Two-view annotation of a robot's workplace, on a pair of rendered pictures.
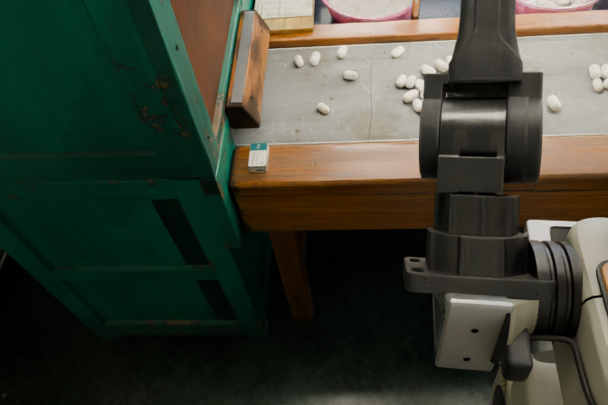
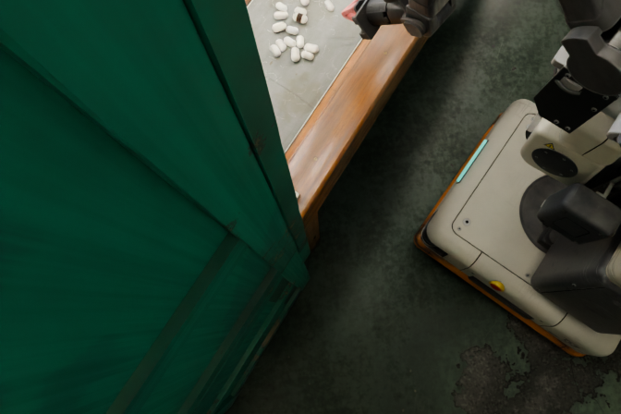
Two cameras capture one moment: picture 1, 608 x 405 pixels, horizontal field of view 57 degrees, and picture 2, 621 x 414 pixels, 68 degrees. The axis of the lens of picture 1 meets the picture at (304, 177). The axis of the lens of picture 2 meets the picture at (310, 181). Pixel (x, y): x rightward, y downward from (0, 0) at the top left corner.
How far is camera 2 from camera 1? 61 cm
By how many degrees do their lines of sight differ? 31
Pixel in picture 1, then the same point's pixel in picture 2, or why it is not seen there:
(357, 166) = (339, 129)
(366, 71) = not seen: hidden behind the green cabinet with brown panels
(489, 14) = not seen: outside the picture
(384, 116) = (298, 83)
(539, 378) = (592, 124)
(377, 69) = not seen: hidden behind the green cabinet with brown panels
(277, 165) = (299, 185)
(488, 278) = not seen: outside the picture
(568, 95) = not seen: outside the picture
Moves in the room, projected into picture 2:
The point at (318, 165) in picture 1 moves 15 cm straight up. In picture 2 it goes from (320, 155) to (319, 130)
